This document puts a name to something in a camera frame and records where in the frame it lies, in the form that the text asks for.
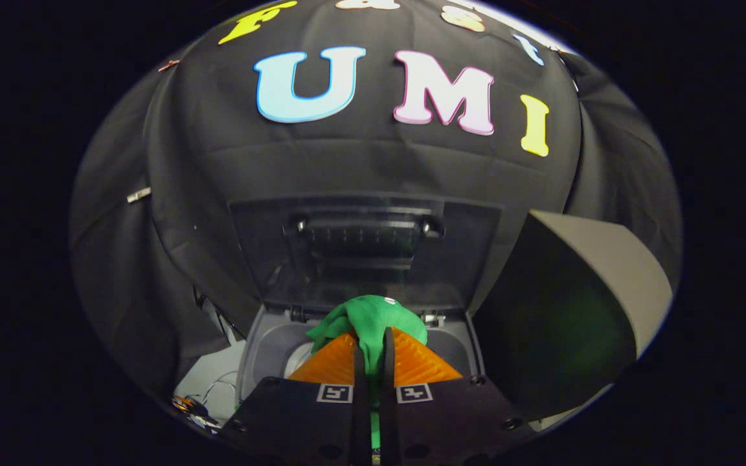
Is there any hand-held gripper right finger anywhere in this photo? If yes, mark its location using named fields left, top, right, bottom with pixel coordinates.
left=383, top=327, right=537, bottom=466

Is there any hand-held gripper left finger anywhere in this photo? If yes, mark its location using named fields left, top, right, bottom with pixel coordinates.
left=221, top=327, right=372, bottom=466

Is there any grey washing machine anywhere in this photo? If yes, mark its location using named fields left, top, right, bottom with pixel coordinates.
left=237, top=304, right=487, bottom=392

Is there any green polo shirt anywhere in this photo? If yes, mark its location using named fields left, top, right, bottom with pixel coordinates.
left=306, top=295, right=428, bottom=450

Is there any dark glass washing machine lid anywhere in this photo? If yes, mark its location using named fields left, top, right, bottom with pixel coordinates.
left=228, top=194, right=504, bottom=316

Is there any grey metal cabinet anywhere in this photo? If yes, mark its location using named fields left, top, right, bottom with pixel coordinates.
left=469, top=209, right=675, bottom=423

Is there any black backdrop cloth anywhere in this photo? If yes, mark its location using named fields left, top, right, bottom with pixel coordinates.
left=69, top=0, right=683, bottom=402

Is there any thin white cable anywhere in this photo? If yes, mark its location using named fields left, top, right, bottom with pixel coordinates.
left=198, top=370, right=241, bottom=408

